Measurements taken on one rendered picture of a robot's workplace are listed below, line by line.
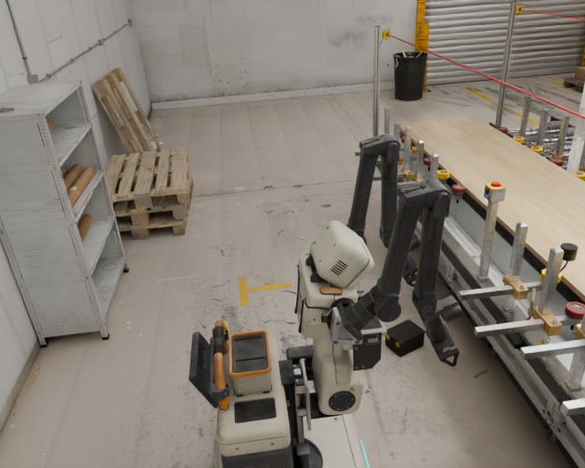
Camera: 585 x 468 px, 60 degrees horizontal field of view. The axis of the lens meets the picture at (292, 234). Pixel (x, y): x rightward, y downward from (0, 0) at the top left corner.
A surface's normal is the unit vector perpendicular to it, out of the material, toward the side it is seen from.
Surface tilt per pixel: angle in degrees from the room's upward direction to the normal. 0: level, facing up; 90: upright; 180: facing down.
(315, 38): 90
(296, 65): 90
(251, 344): 0
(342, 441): 0
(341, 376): 90
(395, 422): 0
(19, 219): 90
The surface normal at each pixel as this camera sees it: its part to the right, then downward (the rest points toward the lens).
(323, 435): -0.06, -0.88
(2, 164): 0.12, 0.47
